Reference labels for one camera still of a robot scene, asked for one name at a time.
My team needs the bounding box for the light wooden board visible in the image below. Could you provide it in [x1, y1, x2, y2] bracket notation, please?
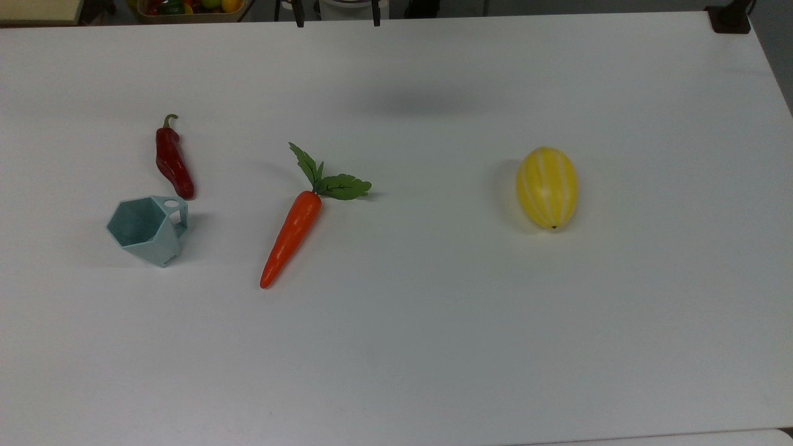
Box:
[0, 0, 85, 27]

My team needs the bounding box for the black table clamp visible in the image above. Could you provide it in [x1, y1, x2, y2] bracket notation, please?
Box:
[705, 0, 758, 35]

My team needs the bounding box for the yellow striped melon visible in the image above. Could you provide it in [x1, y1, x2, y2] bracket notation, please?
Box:
[516, 146, 579, 230]

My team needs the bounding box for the red chili pepper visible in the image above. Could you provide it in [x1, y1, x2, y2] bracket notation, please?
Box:
[155, 114, 195, 201]

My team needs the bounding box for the basket with toy fruit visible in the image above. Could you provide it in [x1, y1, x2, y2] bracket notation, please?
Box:
[127, 0, 253, 25]

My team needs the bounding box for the teal hexagonal mug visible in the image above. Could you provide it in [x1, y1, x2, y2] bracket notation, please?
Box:
[106, 196, 189, 268]

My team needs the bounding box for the orange carrot with green leaves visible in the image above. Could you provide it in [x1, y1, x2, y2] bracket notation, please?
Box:
[260, 142, 372, 290]

